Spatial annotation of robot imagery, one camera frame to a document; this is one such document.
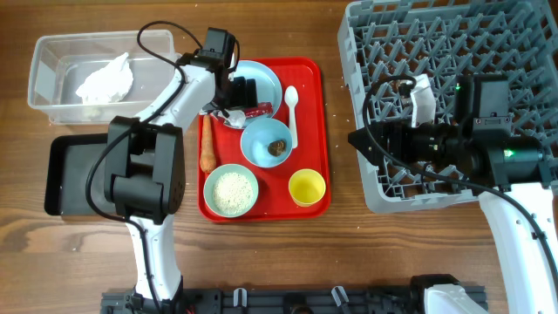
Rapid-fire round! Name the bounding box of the red sauce packet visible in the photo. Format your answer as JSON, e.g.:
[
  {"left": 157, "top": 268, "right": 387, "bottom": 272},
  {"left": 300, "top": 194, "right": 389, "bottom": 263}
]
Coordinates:
[{"left": 243, "top": 102, "right": 274, "bottom": 119}]

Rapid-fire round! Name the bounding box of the light blue plate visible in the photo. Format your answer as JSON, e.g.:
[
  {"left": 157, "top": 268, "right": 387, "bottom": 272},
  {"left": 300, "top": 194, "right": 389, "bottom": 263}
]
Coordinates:
[{"left": 219, "top": 60, "right": 282, "bottom": 129}]

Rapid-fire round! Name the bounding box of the light blue bowl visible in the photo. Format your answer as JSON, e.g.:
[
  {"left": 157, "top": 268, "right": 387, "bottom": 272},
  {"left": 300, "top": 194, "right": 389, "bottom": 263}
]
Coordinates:
[{"left": 241, "top": 118, "right": 293, "bottom": 168}]

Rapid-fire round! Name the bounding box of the brown food scrap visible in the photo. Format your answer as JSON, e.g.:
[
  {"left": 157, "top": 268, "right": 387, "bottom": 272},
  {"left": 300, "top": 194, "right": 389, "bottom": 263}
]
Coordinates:
[{"left": 268, "top": 140, "right": 287, "bottom": 157}]

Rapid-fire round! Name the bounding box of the orange carrot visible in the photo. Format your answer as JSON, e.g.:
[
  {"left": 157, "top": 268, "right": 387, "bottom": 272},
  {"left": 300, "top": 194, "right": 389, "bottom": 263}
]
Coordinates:
[{"left": 200, "top": 115, "right": 217, "bottom": 174}]

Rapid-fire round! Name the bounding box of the yellow cup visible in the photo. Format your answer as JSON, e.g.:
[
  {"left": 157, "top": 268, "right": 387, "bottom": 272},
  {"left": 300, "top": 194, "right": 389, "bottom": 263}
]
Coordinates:
[{"left": 289, "top": 168, "right": 327, "bottom": 207}]

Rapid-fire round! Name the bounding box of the green bowl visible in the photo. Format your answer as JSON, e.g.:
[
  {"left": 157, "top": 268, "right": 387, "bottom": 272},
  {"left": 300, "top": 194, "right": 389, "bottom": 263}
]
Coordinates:
[{"left": 203, "top": 164, "right": 259, "bottom": 218}]

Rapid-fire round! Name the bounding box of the white rice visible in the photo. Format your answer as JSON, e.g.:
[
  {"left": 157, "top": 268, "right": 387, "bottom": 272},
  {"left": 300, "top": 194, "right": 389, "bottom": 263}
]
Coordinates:
[{"left": 213, "top": 173, "right": 254, "bottom": 216}]

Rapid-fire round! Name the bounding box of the white napkin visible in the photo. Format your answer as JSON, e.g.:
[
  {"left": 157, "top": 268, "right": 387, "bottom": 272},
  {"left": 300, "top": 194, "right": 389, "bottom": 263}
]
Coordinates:
[{"left": 76, "top": 52, "right": 133, "bottom": 105}]

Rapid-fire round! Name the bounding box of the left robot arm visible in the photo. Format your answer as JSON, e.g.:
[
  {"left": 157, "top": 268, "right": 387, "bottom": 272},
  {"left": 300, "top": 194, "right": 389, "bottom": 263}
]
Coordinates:
[{"left": 89, "top": 28, "right": 258, "bottom": 313}]

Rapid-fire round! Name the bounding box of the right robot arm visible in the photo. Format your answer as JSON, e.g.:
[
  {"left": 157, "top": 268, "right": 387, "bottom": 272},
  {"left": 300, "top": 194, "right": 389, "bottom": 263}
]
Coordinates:
[{"left": 348, "top": 74, "right": 557, "bottom": 313}]

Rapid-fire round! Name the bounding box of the white plastic spoon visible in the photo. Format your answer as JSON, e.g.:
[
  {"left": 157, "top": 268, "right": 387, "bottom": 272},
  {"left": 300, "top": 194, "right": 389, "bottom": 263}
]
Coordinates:
[{"left": 284, "top": 85, "right": 299, "bottom": 148}]

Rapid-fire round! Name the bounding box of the red serving tray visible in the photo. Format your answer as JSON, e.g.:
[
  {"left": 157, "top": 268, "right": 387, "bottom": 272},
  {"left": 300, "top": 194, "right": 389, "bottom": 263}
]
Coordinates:
[{"left": 197, "top": 57, "right": 331, "bottom": 222}]

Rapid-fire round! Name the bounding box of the clear plastic bin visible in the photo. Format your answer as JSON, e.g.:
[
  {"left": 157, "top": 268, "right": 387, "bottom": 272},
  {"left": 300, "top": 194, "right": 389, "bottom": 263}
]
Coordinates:
[{"left": 28, "top": 31, "right": 174, "bottom": 125}]

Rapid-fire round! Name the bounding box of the black plastic tray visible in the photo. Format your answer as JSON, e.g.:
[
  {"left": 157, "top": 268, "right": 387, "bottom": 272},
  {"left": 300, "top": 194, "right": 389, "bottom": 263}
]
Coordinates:
[{"left": 44, "top": 133, "right": 107, "bottom": 216}]

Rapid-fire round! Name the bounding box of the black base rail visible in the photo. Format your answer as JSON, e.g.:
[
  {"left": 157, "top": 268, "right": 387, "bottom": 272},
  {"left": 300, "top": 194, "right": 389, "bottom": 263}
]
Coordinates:
[{"left": 100, "top": 286, "right": 487, "bottom": 314}]

